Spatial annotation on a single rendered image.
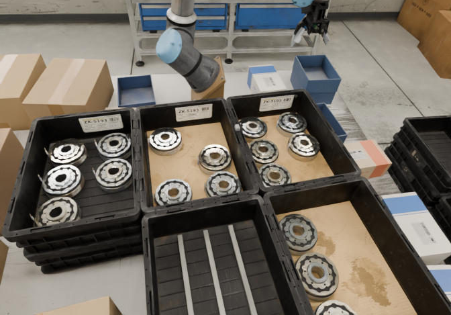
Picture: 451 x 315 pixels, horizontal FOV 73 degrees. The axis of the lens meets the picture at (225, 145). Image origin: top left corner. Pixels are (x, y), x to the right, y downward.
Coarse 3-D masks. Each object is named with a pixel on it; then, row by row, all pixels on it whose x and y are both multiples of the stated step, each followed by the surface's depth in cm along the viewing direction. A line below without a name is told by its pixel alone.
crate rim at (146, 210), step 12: (144, 108) 97; (156, 108) 98; (228, 108) 99; (240, 144) 88; (144, 180) 78; (252, 180) 80; (144, 192) 76; (240, 192) 77; (252, 192) 77; (144, 204) 73; (168, 204) 74; (180, 204) 74; (192, 204) 74
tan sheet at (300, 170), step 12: (264, 120) 111; (276, 120) 112; (276, 132) 107; (276, 144) 103; (288, 156) 100; (288, 168) 96; (300, 168) 97; (312, 168) 97; (324, 168) 97; (300, 180) 93
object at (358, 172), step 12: (240, 96) 104; (252, 96) 104; (264, 96) 106; (324, 120) 98; (240, 132) 92; (252, 156) 86; (348, 156) 87; (252, 168) 83; (312, 180) 81; (324, 180) 81; (264, 192) 78
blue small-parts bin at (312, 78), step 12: (300, 60) 144; (312, 60) 145; (324, 60) 145; (300, 72) 137; (312, 72) 145; (324, 72) 145; (336, 72) 134; (300, 84) 138; (312, 84) 130; (324, 84) 131; (336, 84) 132
